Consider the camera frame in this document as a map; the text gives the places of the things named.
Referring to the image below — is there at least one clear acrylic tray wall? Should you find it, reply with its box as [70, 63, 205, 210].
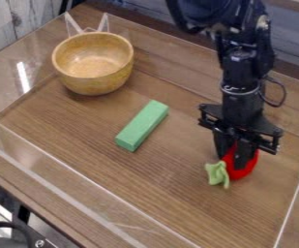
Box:
[0, 9, 299, 248]

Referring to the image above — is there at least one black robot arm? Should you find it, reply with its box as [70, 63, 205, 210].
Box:
[165, 0, 282, 171]

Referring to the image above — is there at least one black metal stand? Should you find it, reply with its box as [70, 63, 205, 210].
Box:
[10, 202, 65, 248]

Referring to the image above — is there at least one wooden bowl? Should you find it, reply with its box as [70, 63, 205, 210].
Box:
[50, 32, 134, 96]

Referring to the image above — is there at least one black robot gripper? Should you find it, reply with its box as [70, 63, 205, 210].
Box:
[197, 85, 282, 171]

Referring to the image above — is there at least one black cable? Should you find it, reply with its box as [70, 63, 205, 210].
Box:
[0, 221, 32, 248]

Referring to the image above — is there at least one green rectangular block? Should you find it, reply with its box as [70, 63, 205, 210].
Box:
[114, 100, 168, 152]

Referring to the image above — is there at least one red plush strawberry toy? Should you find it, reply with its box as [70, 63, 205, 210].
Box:
[202, 143, 260, 190]

